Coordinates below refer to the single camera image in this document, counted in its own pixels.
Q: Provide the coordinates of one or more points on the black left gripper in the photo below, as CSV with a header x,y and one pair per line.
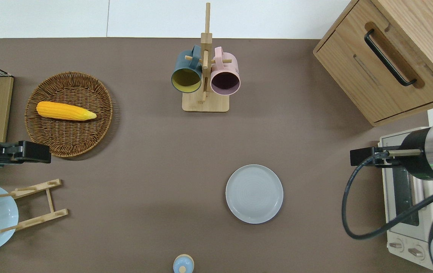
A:
x,y
34,152

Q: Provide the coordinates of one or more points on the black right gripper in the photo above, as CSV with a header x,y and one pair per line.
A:
x,y
360,157

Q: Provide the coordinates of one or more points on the gray round plate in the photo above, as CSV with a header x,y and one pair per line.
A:
x,y
254,193

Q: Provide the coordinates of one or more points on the wooden plate rack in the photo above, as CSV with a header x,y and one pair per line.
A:
x,y
50,201

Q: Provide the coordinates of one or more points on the round wicker basket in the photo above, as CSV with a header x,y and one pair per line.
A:
x,y
68,136

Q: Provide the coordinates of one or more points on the yellow corn cob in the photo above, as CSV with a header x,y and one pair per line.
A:
x,y
63,111

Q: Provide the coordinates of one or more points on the white toaster oven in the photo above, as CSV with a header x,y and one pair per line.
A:
x,y
402,231

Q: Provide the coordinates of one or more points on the light wooden drawer cabinet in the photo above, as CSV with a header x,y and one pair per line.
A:
x,y
352,64

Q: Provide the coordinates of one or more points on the white oven knob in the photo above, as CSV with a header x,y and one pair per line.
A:
x,y
415,251
395,245

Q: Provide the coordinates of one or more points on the pink mug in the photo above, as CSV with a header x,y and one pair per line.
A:
x,y
225,70

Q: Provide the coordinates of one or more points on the wooden mug tree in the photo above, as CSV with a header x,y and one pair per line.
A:
x,y
205,102

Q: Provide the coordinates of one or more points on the dark blue mug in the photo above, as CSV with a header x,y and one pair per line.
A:
x,y
186,66

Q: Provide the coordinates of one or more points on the small blue and wood container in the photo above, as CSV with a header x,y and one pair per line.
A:
x,y
182,264

